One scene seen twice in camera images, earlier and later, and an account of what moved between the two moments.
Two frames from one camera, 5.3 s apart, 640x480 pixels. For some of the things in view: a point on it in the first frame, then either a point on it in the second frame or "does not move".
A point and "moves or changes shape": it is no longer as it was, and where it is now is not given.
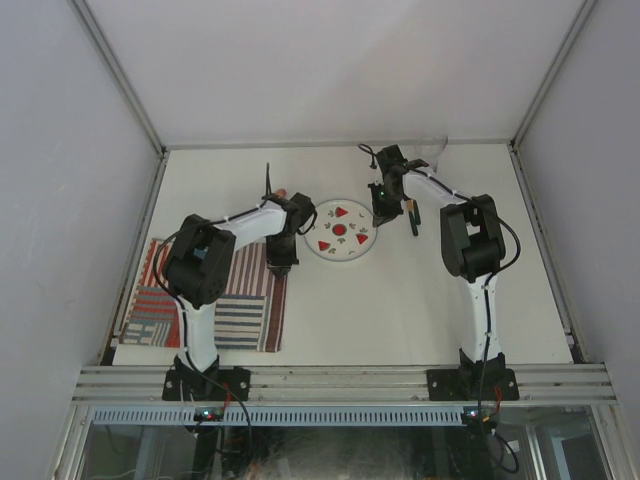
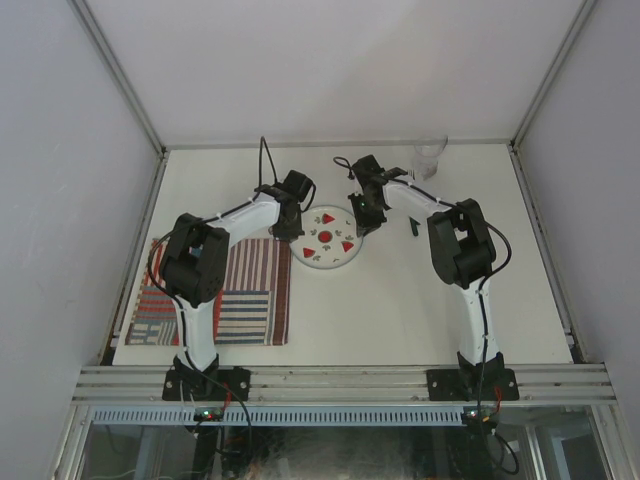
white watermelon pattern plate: x=343 y=231 moves or changes shape
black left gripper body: x=281 y=251 → x=290 y=231
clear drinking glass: x=431 y=148 does not move
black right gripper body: x=384 y=206 → x=367 y=217
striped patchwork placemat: x=249 y=315 does not move
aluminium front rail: x=574 y=383 does not move
